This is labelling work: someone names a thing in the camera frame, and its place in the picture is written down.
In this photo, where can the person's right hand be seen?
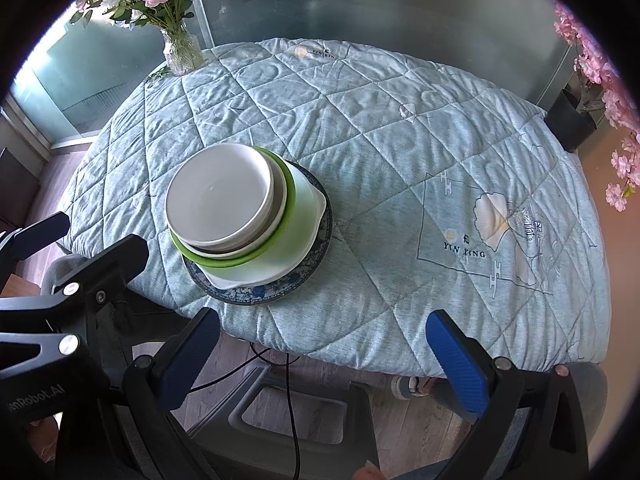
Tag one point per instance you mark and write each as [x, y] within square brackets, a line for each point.
[367, 474]

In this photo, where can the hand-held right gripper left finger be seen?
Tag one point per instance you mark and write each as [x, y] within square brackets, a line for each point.
[195, 355]

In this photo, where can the light blue quilted blanket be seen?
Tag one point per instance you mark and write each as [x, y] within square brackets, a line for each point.
[400, 160]

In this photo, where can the pink cherry blossom plant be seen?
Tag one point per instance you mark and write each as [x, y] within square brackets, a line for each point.
[615, 100]

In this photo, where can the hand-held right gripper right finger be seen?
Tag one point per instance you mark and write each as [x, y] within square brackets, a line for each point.
[460, 365]

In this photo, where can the small white bowl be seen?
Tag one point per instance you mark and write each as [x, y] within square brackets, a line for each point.
[215, 200]

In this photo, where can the green bowl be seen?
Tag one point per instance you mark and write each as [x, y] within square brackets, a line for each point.
[290, 180]

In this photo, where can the clear glass vase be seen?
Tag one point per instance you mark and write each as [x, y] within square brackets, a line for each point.
[182, 55]

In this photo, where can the large white bowl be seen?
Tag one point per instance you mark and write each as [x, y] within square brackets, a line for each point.
[250, 249]

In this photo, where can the blue and white patterned plate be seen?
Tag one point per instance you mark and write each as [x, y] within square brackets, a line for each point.
[300, 280]

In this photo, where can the person's grey shoe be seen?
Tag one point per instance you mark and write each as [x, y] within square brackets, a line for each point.
[412, 386]

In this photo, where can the black plant pot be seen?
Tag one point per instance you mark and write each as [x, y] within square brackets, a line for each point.
[567, 120]

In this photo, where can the grey chair base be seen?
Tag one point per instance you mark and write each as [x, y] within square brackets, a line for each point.
[360, 410]

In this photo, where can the grey upholstered chair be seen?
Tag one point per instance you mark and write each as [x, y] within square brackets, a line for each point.
[590, 395]

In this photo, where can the dark wooden furniture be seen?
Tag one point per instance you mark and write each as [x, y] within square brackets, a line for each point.
[17, 195]

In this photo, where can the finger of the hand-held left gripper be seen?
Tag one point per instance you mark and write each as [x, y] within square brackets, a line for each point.
[115, 265]
[40, 235]

